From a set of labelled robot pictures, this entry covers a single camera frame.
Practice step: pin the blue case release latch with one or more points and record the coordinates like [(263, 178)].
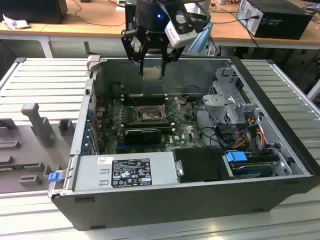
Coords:
[(55, 177)]

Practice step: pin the grey parts rack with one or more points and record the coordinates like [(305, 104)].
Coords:
[(30, 155)]

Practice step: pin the large black box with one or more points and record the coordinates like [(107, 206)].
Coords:
[(32, 10)]

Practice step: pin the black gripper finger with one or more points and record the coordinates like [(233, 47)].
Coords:
[(127, 45), (172, 56)]

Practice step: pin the grey metal drive cage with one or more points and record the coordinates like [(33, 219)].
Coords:
[(220, 102)]

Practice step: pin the grey power supply unit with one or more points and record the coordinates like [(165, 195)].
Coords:
[(87, 175)]

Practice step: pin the CPU socket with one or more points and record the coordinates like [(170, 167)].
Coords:
[(150, 115)]

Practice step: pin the black open PC case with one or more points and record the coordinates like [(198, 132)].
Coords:
[(150, 212)]

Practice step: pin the wooden desk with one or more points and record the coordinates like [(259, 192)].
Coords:
[(75, 27)]

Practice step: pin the black graphics card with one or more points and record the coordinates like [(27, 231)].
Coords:
[(142, 137)]

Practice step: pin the crumpled white paper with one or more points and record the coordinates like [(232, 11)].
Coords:
[(11, 22)]

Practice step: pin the small black computer tower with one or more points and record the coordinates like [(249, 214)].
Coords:
[(130, 20)]

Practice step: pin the black desktop computer open side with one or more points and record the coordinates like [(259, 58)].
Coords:
[(282, 22)]

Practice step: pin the hard disk blue carrier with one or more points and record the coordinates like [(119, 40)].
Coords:
[(235, 157)]

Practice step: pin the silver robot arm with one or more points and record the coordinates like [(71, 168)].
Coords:
[(203, 10)]

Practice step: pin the green motherboard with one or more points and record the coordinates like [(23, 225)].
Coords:
[(185, 130)]

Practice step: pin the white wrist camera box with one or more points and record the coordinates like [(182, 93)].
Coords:
[(175, 36)]

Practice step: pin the small square silver CPU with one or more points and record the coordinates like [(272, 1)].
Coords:
[(152, 74)]

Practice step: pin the black RAM slot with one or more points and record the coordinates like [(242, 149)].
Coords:
[(147, 101), (150, 129), (147, 123), (147, 95)]

